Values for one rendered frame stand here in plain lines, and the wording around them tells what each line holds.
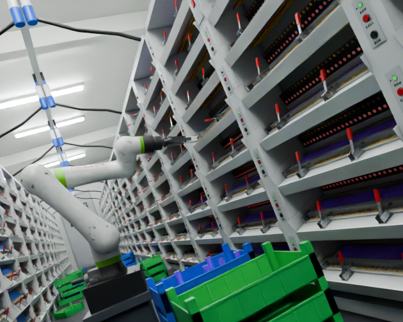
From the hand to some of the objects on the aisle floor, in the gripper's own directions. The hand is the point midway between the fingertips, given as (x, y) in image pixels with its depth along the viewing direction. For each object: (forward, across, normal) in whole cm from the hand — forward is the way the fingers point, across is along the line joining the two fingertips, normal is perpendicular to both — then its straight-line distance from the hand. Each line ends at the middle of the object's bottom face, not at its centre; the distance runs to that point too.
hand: (190, 139), depth 190 cm
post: (+32, +119, -86) cm, 150 cm away
